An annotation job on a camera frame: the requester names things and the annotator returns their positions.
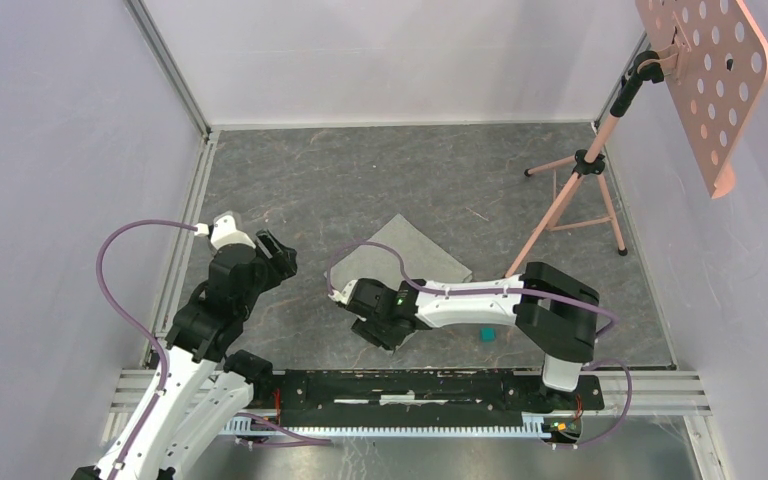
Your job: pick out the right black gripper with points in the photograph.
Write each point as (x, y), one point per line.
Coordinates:
(366, 328)

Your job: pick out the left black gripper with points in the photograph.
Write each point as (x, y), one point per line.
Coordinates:
(281, 265)

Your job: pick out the grey cloth napkin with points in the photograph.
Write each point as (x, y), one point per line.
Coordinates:
(398, 241)

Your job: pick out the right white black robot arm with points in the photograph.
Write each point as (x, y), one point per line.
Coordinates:
(555, 311)

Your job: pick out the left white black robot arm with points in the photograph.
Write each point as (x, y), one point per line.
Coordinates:
(167, 433)

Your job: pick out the teal cube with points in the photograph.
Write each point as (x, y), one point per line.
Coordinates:
(487, 334)

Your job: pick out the pink tripod stand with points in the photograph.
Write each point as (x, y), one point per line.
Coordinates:
(589, 152)

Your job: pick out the pink perforated tray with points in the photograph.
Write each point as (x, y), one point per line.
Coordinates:
(714, 60)

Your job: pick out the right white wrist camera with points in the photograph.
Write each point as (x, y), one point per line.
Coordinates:
(342, 297)

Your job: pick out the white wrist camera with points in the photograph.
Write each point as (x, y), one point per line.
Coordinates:
(342, 297)
(225, 230)

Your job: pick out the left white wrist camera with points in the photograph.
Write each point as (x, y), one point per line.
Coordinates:
(225, 230)

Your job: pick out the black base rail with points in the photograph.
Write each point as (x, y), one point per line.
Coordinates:
(417, 398)

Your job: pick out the white toothed cable strip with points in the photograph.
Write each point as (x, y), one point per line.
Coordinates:
(529, 427)

